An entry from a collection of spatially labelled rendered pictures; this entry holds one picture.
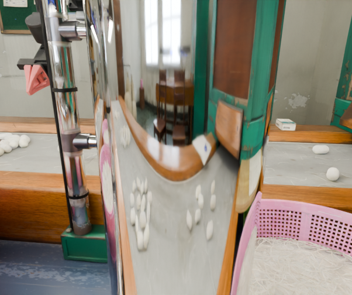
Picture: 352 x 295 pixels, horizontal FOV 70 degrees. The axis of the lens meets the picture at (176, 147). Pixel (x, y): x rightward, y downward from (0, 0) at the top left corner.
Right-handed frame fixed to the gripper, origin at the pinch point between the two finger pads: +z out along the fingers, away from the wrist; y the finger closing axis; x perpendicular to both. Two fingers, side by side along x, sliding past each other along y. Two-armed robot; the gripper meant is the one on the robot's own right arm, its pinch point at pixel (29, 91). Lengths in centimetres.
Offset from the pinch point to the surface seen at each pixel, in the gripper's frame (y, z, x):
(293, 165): 65, 20, -3
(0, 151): 4.6, 21.0, -4.6
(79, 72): -72, -136, 120
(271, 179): 59, 25, -8
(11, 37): -133, -151, 94
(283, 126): 68, 3, 7
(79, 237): 31, 38, -15
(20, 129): -5.0, 6.8, 8.7
